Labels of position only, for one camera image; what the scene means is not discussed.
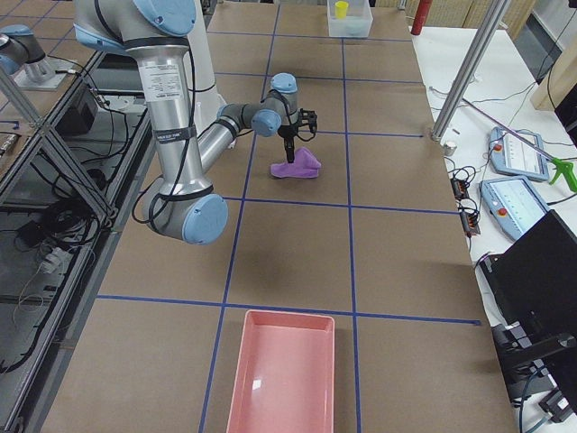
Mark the teach pendant tablet far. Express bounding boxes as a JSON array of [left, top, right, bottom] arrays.
[[489, 126, 549, 182]]

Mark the light green bowl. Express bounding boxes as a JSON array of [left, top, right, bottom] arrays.
[[337, 21, 365, 38]]

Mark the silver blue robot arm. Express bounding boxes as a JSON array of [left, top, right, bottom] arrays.
[[74, 1, 317, 245]]

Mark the small metal cylinder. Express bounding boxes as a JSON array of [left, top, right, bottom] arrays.
[[443, 141, 457, 157]]

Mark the teach pendant tablet near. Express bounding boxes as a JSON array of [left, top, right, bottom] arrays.
[[480, 175, 550, 241]]

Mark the green tipped grabber stick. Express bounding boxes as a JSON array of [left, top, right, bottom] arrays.
[[462, 97, 577, 193]]

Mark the teach pendant tablet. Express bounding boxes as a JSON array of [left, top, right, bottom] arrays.
[[489, 126, 549, 182], [480, 175, 550, 241]]

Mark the purple cloth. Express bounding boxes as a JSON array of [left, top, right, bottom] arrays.
[[270, 147, 322, 179]]

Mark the aluminium frame structure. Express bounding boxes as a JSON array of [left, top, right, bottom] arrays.
[[1, 43, 154, 432]]

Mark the pink plastic bin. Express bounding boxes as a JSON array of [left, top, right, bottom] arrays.
[[226, 309, 335, 432]]

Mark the yellow plastic cup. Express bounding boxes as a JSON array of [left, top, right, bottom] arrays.
[[334, 0, 349, 20]]

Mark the clear plastic storage box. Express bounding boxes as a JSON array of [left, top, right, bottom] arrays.
[[326, 0, 372, 39]]

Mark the black monitor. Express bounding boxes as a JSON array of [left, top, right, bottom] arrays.
[[481, 209, 576, 410]]

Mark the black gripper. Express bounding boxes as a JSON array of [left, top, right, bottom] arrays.
[[277, 108, 317, 162]]

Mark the aluminium frame post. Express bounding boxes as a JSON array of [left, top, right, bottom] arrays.
[[431, 0, 510, 142]]

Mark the red fire extinguisher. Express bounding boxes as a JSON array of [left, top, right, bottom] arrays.
[[411, 0, 433, 36]]

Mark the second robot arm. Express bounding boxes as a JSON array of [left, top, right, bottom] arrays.
[[1, 24, 54, 83]]

